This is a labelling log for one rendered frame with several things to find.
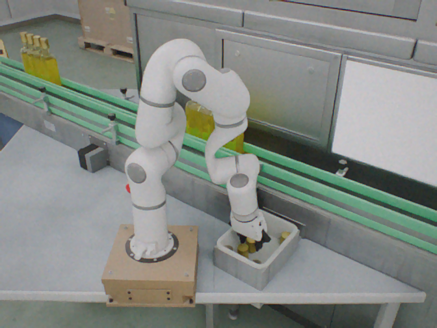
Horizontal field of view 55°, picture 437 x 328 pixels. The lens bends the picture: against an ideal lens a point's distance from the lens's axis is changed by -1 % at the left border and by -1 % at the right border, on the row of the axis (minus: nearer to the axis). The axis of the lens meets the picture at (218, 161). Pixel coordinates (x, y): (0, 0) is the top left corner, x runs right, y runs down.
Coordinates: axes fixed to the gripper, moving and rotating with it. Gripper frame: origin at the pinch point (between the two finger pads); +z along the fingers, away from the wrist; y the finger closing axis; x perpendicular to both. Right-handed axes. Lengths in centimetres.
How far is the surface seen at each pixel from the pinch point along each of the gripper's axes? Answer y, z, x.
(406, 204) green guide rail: -37.3, -7.7, -27.5
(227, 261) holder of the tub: 1.5, -2.4, 10.6
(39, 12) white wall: 593, 153, -299
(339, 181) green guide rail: -16.7, -7.0, -28.2
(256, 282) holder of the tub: -8.6, -0.4, 11.6
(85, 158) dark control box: 79, -1, -3
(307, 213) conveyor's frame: -10.8, -0.6, -17.0
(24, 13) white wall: 595, 144, -273
